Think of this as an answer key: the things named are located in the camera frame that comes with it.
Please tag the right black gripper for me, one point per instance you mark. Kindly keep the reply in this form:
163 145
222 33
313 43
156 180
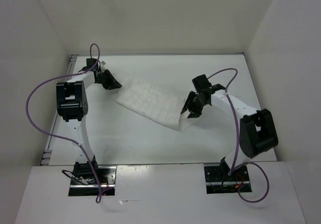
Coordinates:
188 101

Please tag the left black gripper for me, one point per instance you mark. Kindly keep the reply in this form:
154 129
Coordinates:
112 83

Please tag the white fabric skirt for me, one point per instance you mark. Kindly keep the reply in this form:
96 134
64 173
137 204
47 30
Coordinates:
155 104

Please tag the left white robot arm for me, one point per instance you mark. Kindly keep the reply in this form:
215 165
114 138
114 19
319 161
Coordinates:
72 106

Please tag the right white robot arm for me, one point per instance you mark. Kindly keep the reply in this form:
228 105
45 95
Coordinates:
255 129

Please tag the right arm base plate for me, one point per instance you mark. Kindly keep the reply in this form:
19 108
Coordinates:
218 183

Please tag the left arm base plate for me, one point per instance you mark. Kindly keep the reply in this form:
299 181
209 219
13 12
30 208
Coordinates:
81 185

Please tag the aluminium table edge rail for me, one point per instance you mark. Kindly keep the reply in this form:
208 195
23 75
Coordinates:
64 90

